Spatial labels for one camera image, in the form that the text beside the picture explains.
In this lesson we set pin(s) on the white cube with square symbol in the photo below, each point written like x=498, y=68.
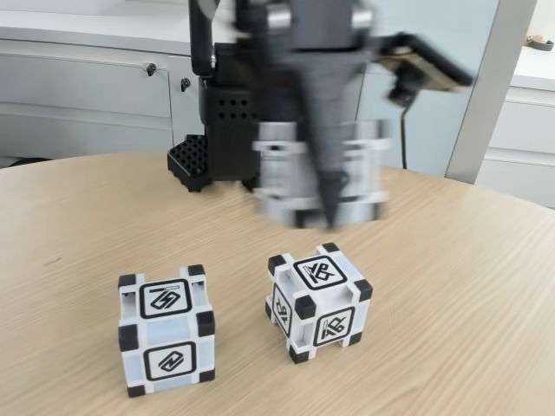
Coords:
x=282, y=173

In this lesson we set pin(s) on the white cube with crossed symbol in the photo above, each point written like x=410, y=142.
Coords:
x=321, y=312

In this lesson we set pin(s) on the black cabinet key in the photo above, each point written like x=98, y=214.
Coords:
x=151, y=69
x=185, y=84

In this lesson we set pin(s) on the grey structural pillar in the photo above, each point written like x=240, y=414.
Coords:
x=490, y=108

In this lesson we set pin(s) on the white drawer unit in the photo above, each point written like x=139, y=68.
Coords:
x=529, y=130

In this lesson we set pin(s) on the grey low cabinet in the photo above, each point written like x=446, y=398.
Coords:
x=65, y=86

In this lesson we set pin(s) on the small dark wristband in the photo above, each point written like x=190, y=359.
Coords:
x=538, y=41

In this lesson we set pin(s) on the white cube with zigzag symbol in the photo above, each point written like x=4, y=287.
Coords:
x=167, y=338

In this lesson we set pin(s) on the bare circuit board camera module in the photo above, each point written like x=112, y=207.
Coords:
x=429, y=65

